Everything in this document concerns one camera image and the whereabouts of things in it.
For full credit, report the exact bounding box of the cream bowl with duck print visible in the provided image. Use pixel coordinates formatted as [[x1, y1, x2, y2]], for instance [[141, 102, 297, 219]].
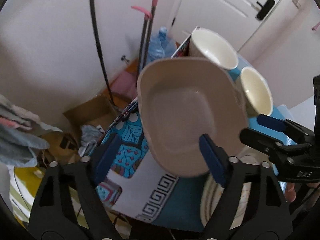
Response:
[[235, 66, 273, 118]]

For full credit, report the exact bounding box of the plain white plate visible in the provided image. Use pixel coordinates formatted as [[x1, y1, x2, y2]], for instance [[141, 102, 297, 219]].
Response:
[[199, 146, 273, 230]]

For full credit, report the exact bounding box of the beige square plastic bowl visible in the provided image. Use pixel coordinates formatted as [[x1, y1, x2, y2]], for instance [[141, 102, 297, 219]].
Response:
[[137, 57, 248, 177]]

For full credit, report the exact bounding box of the pile of clothes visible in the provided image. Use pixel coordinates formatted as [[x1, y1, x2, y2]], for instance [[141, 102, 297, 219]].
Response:
[[1, 95, 62, 167]]

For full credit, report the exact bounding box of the cardboard box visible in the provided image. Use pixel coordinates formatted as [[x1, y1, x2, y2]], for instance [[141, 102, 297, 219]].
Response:
[[63, 94, 118, 141]]

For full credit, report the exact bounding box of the blue water bottle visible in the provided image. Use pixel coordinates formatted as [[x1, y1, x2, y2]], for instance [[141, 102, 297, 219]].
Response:
[[146, 27, 177, 64]]

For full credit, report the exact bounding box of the white panel door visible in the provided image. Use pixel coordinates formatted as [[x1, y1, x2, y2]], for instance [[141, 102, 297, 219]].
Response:
[[171, 0, 280, 50]]

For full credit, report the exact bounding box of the black curved rack pole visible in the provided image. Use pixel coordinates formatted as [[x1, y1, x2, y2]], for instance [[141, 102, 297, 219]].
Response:
[[89, 0, 116, 106]]

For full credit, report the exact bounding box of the black door handle lock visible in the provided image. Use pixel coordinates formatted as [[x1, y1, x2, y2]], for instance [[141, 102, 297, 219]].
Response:
[[256, 0, 276, 21]]

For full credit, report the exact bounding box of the wall light switch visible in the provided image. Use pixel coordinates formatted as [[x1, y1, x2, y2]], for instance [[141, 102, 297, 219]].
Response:
[[292, 0, 301, 9]]

